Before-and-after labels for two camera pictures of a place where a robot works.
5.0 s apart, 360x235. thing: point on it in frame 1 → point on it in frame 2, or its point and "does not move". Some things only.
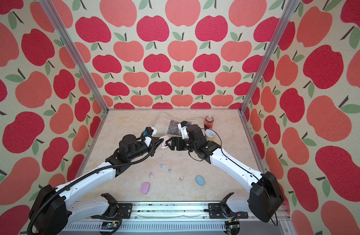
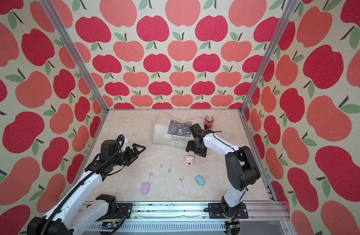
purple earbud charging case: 145,187 does not move
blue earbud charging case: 200,180 does not move
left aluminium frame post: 75,54 does not move
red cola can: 208,123 does not move
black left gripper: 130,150 → 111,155
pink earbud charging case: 164,145 → 189,160
